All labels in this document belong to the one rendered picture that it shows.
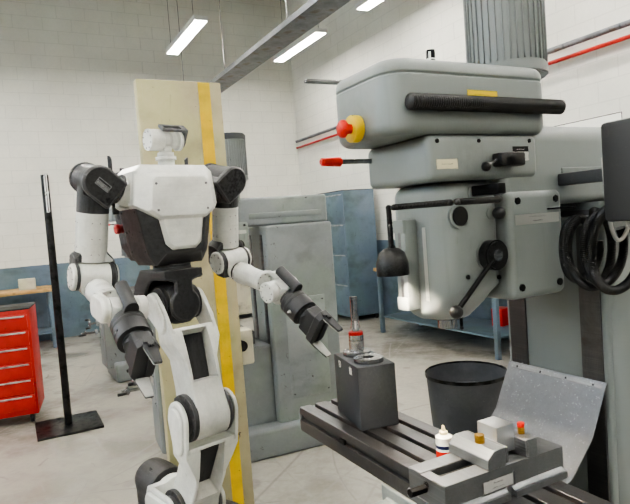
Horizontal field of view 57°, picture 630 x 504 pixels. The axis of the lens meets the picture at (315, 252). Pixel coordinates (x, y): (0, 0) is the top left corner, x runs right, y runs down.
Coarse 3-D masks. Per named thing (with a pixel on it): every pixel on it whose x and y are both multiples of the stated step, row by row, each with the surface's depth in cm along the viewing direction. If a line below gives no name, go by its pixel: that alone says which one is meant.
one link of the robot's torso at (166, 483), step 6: (168, 474) 196; (174, 474) 194; (162, 480) 193; (168, 480) 191; (174, 480) 193; (150, 486) 189; (156, 486) 189; (162, 486) 190; (168, 486) 191; (150, 492) 188; (156, 492) 185; (162, 492) 190; (222, 492) 187; (150, 498) 186; (156, 498) 184; (162, 498) 181; (168, 498) 179; (222, 498) 187
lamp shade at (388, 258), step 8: (392, 248) 125; (384, 256) 124; (392, 256) 124; (400, 256) 124; (376, 264) 126; (384, 264) 124; (392, 264) 123; (400, 264) 124; (408, 264) 126; (384, 272) 124; (392, 272) 124; (400, 272) 124; (408, 272) 125
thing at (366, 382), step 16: (352, 352) 181; (368, 352) 181; (336, 368) 186; (352, 368) 171; (368, 368) 168; (384, 368) 169; (336, 384) 187; (352, 384) 172; (368, 384) 168; (384, 384) 169; (352, 400) 173; (368, 400) 168; (384, 400) 169; (352, 416) 174; (368, 416) 168; (384, 416) 169
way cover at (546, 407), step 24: (504, 384) 171; (528, 384) 164; (552, 384) 158; (576, 384) 152; (600, 384) 146; (504, 408) 168; (528, 408) 161; (552, 408) 155; (576, 408) 149; (600, 408) 144; (528, 432) 157; (552, 432) 152; (576, 432) 146; (576, 456) 142
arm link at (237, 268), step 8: (240, 248) 200; (224, 256) 193; (232, 256) 195; (240, 256) 197; (232, 264) 195; (240, 264) 194; (248, 264) 194; (224, 272) 194; (232, 272) 194; (240, 272) 191; (248, 272) 190; (256, 272) 188; (240, 280) 192; (248, 280) 189
